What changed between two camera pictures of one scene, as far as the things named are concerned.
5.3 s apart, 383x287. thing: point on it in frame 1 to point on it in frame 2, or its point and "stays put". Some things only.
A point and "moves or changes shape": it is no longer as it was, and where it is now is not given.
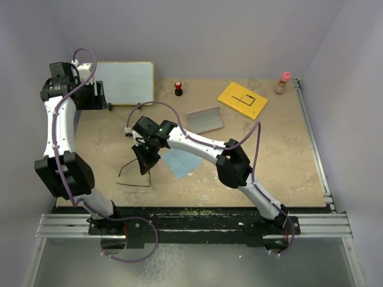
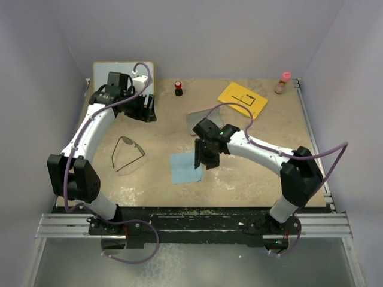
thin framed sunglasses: [131, 174] to [130, 141]
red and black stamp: [178, 91] stays put
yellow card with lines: [242, 100] stays put
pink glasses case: [204, 120] stays put
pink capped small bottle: [285, 78] stays put
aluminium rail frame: [64, 225] stays put
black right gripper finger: [142, 154] to [198, 146]
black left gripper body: [88, 100] to [134, 107]
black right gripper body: [149, 147] to [207, 147]
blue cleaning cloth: [181, 163] moves or changes shape
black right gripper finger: [154, 157] to [212, 161]
